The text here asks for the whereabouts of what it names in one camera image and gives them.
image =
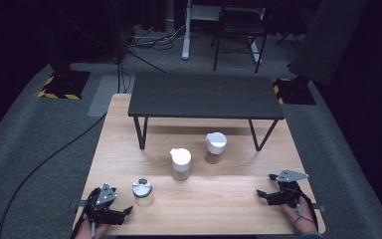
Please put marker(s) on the white-lid glass seasoning bottle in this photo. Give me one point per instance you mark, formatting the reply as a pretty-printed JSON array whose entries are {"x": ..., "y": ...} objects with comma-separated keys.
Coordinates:
[
  {"x": 181, "y": 164},
  {"x": 216, "y": 146}
]

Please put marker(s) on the silver-lid glass jar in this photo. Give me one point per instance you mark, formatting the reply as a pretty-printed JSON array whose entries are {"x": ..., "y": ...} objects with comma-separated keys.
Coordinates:
[{"x": 143, "y": 192}]

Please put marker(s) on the grey table edge tab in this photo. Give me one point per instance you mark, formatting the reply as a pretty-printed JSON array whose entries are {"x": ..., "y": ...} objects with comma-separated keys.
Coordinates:
[
  {"x": 79, "y": 203},
  {"x": 319, "y": 208}
]

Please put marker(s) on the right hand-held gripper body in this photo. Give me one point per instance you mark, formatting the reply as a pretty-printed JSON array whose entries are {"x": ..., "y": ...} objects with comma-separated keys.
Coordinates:
[{"x": 286, "y": 194}]

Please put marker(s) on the dark slanted panel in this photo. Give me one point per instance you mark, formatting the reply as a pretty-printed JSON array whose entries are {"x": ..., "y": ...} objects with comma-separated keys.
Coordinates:
[{"x": 328, "y": 40}]

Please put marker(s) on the person's left hand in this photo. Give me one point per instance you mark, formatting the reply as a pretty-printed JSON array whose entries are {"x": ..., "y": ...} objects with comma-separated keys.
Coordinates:
[{"x": 91, "y": 231}]

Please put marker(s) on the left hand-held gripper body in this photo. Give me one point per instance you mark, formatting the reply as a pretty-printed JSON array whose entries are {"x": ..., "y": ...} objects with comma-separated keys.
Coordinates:
[{"x": 101, "y": 207}]

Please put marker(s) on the black metal chair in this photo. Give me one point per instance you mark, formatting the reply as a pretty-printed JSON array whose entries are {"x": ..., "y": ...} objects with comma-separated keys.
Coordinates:
[{"x": 240, "y": 30}]

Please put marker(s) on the black raised shelf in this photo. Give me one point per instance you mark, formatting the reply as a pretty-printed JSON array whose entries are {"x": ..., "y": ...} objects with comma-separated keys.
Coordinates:
[{"x": 205, "y": 94}]

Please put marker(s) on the white desk frame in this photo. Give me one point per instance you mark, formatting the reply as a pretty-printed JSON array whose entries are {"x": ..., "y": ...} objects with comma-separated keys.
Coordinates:
[{"x": 186, "y": 40}]

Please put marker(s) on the yellow-black striped stand base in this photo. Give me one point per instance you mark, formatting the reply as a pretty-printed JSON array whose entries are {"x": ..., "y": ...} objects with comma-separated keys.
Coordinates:
[
  {"x": 64, "y": 84},
  {"x": 293, "y": 91}
]

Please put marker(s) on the person's right hand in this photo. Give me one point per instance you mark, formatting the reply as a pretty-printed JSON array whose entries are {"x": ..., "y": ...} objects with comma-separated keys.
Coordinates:
[{"x": 300, "y": 217}]

